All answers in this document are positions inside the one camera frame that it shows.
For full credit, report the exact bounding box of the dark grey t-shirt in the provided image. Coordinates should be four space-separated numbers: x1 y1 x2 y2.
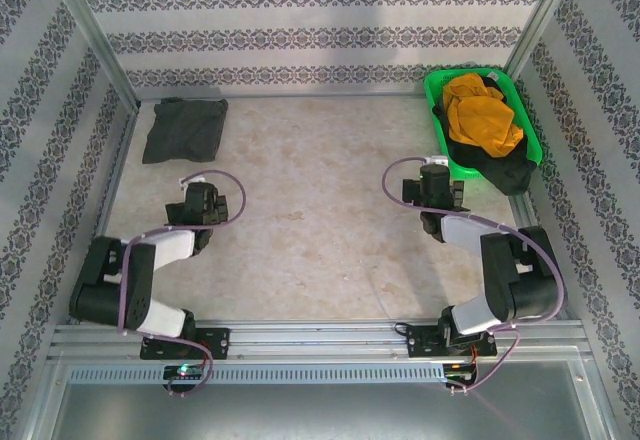
141 98 230 165

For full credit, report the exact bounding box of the black t-shirt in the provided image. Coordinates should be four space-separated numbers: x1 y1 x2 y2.
432 104 537 197

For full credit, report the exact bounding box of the orange t-shirt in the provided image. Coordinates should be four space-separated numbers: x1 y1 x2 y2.
441 72 525 159

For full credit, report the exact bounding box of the green plastic basket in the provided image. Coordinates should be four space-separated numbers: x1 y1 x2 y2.
423 67 545 182

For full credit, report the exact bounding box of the grey sheet metal panel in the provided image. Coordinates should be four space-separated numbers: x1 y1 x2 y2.
22 354 619 440

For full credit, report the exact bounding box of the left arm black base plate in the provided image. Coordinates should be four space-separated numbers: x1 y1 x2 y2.
139 327 232 361

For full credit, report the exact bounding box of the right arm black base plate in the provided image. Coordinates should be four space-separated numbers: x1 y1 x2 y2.
405 323 499 360

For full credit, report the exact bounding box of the aluminium mounting rail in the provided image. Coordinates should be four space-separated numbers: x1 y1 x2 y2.
47 317 589 362

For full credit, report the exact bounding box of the slotted grey cable duct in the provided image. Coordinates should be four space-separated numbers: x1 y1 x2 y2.
67 363 447 386

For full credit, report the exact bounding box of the aluminium corner post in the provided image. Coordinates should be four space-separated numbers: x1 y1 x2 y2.
504 0 584 79
44 0 143 116

